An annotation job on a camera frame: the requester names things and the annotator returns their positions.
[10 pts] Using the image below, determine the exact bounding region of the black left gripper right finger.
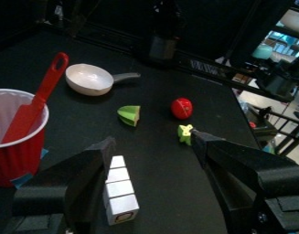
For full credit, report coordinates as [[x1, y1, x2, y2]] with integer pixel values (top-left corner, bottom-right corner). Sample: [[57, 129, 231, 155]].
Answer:
[[189, 129, 299, 234]]

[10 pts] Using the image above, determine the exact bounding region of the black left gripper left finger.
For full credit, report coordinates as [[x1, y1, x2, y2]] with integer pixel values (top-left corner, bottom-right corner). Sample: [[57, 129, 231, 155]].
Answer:
[[2, 135, 117, 234]]

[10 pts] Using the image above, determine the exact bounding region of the green starfruit end piece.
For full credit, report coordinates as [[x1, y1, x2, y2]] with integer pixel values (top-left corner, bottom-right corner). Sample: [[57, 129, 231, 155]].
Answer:
[[116, 105, 141, 128]]

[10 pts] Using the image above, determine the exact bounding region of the star-shaped starfruit slice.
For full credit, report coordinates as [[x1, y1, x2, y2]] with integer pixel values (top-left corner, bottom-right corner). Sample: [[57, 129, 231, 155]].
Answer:
[[177, 123, 193, 146]]

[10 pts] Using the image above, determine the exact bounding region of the blue tape piece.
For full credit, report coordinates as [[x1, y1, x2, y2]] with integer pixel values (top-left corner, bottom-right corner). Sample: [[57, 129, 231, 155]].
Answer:
[[9, 147, 49, 190]]

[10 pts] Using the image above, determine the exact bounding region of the red plastic cup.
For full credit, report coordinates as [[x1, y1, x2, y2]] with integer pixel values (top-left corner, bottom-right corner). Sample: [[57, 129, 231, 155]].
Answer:
[[0, 88, 51, 188]]

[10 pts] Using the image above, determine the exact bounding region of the white segmented block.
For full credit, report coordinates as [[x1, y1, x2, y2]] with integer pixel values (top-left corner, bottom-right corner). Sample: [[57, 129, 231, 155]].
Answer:
[[101, 154, 140, 227]]

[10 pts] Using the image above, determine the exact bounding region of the red toy spatula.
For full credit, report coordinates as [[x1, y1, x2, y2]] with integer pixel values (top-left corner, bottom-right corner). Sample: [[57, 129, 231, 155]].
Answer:
[[1, 51, 69, 144]]

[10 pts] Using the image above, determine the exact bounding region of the red toy tomato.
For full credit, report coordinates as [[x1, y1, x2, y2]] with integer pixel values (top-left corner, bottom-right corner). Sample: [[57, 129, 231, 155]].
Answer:
[[169, 97, 193, 121]]

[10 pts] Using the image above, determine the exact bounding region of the black equipment stand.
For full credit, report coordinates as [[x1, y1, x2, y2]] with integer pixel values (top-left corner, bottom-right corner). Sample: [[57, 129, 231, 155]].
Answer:
[[254, 53, 299, 103]]

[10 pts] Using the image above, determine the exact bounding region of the teal cylinder container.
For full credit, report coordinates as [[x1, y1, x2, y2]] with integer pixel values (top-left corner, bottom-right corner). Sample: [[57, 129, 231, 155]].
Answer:
[[251, 44, 275, 60]]

